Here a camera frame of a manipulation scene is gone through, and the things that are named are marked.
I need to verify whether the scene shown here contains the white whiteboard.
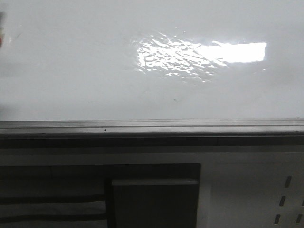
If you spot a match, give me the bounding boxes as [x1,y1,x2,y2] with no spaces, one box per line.
[0,0,304,121]

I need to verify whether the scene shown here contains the grey aluminium whiteboard tray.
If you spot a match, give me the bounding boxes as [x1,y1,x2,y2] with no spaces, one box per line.
[0,118,304,148]

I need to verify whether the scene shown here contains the dark grey box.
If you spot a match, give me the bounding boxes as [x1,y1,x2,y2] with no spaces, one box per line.
[112,178,199,228]

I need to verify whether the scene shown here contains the white perforated metal panel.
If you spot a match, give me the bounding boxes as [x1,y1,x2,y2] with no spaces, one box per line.
[0,146,304,228]

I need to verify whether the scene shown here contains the dark slatted shelf rack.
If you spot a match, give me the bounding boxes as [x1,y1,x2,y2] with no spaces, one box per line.
[0,164,200,228]

